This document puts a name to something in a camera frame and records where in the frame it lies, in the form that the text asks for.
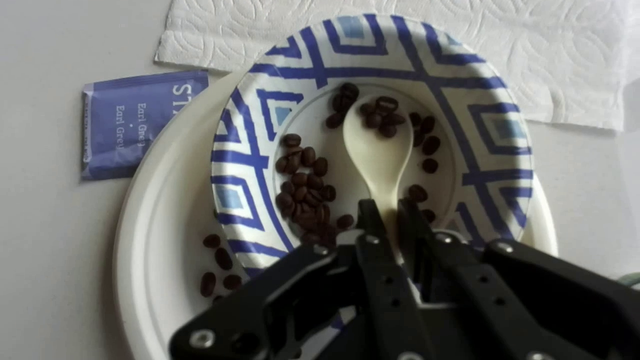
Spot blue tea bag packet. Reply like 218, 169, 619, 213
78, 67, 213, 184

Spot cream plastic spoon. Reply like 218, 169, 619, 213
341, 100, 416, 268

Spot plain white paper plate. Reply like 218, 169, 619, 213
113, 67, 560, 360

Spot brown coffee beans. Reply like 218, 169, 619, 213
198, 80, 445, 297

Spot white embossed paper towel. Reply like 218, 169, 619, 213
153, 0, 640, 133

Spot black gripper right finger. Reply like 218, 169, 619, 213
399, 198, 640, 360

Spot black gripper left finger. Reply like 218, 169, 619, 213
168, 198, 437, 360

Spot blue patterned paper bowl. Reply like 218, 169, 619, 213
208, 11, 536, 281

